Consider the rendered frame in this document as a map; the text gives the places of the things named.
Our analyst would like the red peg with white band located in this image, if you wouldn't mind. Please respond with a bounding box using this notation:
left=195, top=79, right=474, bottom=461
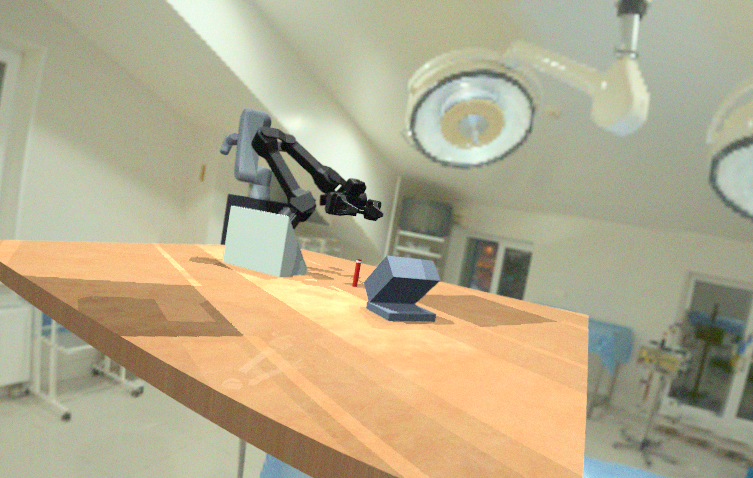
left=352, top=259, right=362, bottom=287

